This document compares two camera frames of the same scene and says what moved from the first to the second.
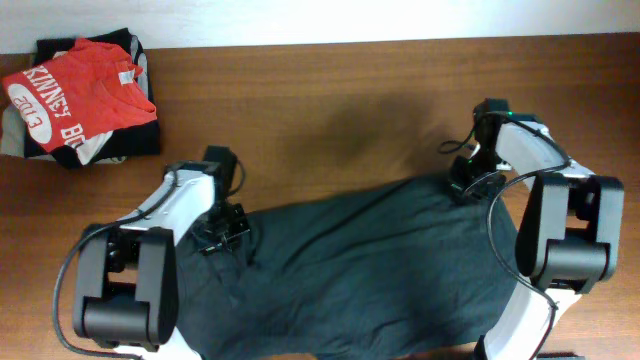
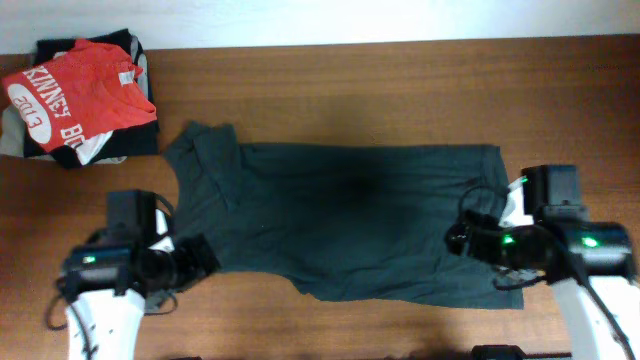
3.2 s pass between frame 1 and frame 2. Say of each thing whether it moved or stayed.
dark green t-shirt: moved
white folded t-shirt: stayed
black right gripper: moved
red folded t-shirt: stayed
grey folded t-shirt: stayed
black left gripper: moved
